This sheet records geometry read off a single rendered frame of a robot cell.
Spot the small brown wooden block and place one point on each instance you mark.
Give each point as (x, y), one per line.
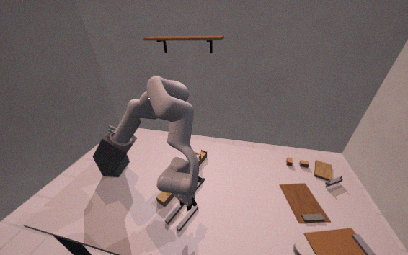
(304, 163)
(290, 161)

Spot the short grey cylinder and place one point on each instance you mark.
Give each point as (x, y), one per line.
(301, 247)

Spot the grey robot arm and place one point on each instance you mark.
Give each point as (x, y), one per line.
(166, 101)

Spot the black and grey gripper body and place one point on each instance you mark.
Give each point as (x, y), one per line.
(187, 200)

